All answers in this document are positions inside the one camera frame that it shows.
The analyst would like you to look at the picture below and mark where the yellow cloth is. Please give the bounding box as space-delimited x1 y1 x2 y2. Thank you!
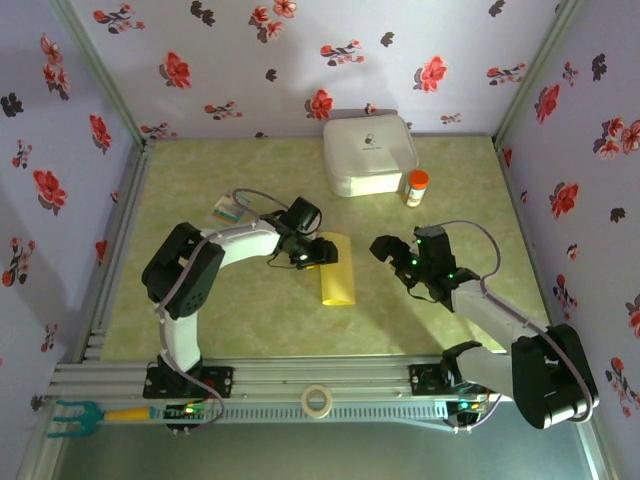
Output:
313 231 357 307

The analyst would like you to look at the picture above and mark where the orange pill bottle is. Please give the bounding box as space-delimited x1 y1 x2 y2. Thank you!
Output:
401 169 430 209

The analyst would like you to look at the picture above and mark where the teal printed card packet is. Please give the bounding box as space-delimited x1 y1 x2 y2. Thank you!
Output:
209 188 253 226

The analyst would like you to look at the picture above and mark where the white zippered case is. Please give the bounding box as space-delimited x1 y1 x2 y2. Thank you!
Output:
322 113 420 199

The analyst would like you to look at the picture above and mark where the beige tape roll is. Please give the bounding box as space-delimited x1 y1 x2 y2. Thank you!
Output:
300 383 334 420

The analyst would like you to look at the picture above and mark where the aluminium side rail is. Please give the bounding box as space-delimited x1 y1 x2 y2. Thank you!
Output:
74 139 156 364
492 139 571 357

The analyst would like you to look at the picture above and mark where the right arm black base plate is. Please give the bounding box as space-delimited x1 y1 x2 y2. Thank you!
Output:
408 362 501 399

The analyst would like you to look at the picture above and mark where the wide aluminium frame rail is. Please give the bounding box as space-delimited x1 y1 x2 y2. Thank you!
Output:
47 355 594 401

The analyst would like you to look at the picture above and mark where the grey slotted cable duct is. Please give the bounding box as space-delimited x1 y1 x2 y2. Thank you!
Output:
149 402 451 426

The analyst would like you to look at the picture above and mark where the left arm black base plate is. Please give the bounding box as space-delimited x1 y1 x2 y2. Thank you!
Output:
142 362 236 400

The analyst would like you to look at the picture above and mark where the aluminium corner post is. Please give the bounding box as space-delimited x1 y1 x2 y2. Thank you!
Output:
49 0 156 151
492 0 586 146

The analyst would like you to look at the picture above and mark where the teal rake yellow handle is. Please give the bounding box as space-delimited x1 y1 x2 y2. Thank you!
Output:
47 398 154 440

